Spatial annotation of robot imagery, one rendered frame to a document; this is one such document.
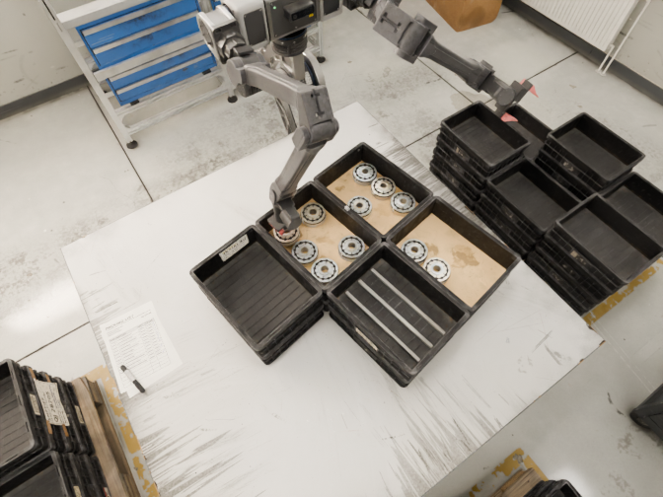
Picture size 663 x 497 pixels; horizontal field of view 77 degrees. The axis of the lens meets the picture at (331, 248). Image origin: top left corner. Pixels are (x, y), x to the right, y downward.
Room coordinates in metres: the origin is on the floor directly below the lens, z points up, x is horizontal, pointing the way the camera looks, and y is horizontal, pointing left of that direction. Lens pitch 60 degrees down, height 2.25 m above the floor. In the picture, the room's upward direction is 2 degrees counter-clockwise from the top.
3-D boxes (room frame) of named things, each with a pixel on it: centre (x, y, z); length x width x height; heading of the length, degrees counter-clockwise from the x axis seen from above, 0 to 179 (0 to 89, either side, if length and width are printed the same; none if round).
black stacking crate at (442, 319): (0.53, -0.21, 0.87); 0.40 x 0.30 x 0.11; 41
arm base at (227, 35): (1.18, 0.28, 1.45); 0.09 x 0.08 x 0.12; 122
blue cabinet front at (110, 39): (2.45, 1.07, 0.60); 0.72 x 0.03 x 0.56; 122
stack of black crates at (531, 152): (1.84, -1.20, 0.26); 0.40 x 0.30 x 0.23; 32
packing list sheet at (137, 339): (0.48, 0.76, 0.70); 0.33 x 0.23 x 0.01; 32
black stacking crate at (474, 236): (0.73, -0.44, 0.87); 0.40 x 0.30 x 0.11; 41
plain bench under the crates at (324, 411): (0.68, 0.08, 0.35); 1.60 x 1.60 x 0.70; 32
